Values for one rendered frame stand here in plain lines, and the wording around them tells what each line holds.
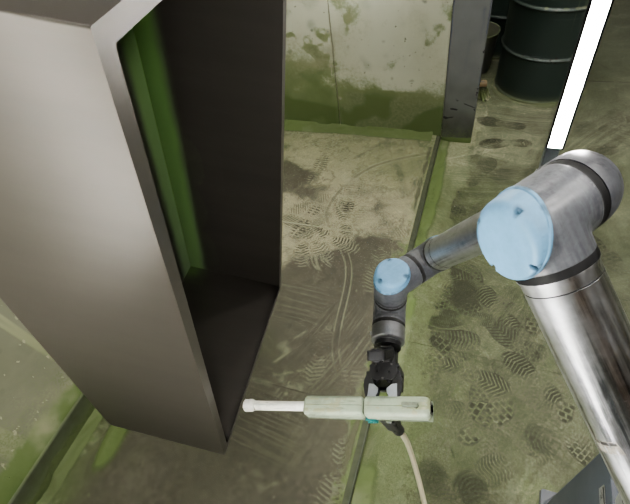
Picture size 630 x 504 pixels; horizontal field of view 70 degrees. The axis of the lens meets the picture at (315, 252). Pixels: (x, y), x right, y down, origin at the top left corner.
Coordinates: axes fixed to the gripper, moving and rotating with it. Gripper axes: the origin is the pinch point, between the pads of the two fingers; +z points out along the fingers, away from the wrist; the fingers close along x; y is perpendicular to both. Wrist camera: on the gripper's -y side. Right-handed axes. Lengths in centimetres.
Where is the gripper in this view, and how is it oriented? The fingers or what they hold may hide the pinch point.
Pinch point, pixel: (381, 415)
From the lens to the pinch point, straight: 115.4
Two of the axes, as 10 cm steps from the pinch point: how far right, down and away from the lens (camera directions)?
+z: -1.5, 7.8, -6.0
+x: -9.3, 1.0, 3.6
